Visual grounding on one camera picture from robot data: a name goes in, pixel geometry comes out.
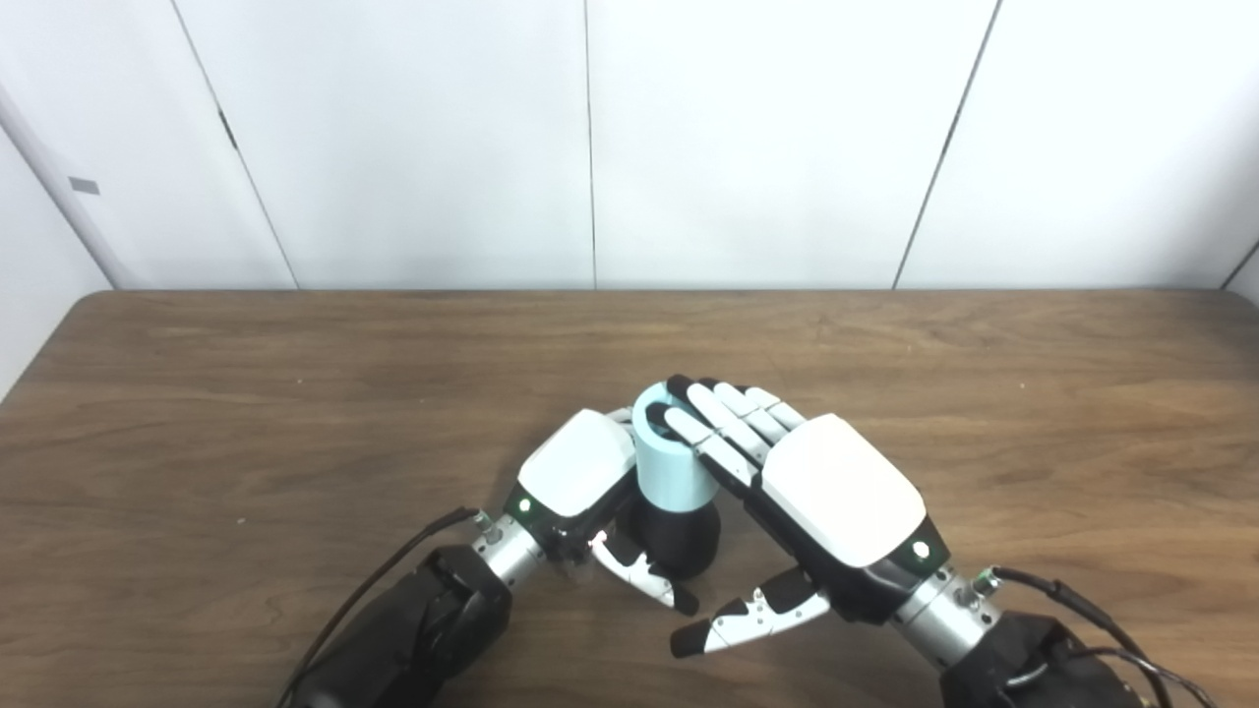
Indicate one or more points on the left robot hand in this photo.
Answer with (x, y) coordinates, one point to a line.
(575, 467)

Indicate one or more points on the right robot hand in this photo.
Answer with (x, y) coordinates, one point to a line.
(841, 492)

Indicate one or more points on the black flared nozzle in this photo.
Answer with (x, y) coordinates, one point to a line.
(679, 546)

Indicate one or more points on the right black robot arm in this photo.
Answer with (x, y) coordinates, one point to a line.
(1023, 659)

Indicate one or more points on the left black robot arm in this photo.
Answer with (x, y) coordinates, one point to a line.
(403, 639)

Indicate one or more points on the black wall panel hinge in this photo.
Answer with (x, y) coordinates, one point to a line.
(227, 129)

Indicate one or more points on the grey wall label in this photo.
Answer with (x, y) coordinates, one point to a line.
(84, 185)

